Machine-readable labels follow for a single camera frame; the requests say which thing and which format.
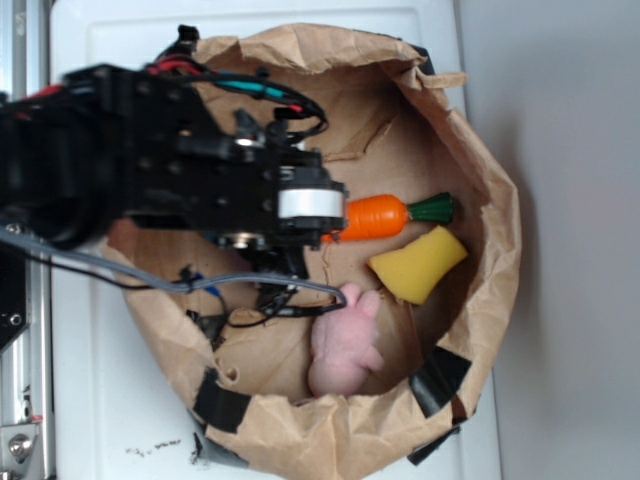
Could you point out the orange plastic toy carrot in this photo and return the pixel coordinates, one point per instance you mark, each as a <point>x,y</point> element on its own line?
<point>384,216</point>

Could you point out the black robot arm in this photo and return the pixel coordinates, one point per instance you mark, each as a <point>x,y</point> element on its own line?
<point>101,145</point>

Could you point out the aluminium frame rail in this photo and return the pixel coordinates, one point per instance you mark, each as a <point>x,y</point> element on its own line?
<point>27,407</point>

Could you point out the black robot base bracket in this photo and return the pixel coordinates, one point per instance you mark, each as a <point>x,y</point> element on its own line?
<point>13,294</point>

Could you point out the white plastic tray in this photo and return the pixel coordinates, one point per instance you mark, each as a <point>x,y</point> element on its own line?
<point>116,417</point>

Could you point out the pink plush bunny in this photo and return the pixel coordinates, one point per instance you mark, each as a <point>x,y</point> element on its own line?
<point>343,345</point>

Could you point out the yellow sponge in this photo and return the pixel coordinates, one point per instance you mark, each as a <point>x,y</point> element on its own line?
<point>412,272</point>

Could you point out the brown paper bag container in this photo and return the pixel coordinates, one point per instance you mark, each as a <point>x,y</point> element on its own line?
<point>393,131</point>

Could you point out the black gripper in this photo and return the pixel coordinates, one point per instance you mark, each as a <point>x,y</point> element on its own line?
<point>253,191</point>

